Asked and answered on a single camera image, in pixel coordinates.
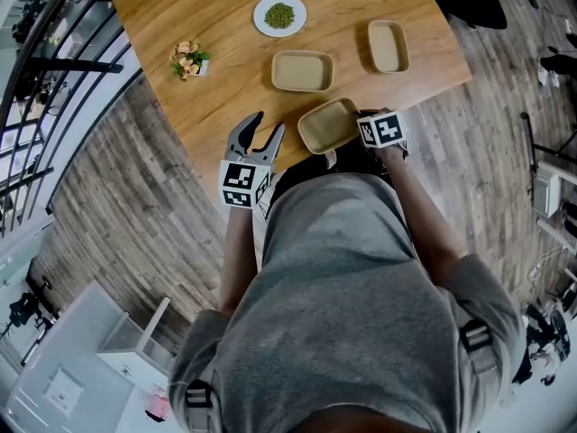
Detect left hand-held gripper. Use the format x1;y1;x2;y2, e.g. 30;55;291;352
218;110;287;210

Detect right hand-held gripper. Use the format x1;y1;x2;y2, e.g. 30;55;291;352
356;106;410;162

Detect person's right forearm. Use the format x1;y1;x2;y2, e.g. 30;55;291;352
380;146;463;290

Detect person's left forearm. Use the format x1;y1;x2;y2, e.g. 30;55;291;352
217;205;261;318

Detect person's black trousers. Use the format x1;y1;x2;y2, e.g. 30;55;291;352
269;141;391;200

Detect orange flowers in white pot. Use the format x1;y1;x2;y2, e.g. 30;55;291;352
168;40;212;82

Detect white plate of green beans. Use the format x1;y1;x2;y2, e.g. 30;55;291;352
252;0;308;39

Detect white box unit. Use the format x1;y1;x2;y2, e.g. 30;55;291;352
530;160;563;219

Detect person's grey shirt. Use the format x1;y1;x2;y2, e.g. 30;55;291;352
167;171;527;433

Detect white power strip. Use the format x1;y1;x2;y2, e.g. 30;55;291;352
526;244;568;287

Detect white display stand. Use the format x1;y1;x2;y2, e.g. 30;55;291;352
95;294;178;381

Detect pink box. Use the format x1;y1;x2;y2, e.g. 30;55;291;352
142;382;171;422

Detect black metal desk frame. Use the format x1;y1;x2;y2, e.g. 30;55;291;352
519;110;577;254

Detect grey backpack strap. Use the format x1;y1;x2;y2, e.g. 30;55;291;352
183;379;216;433
458;318;500;374

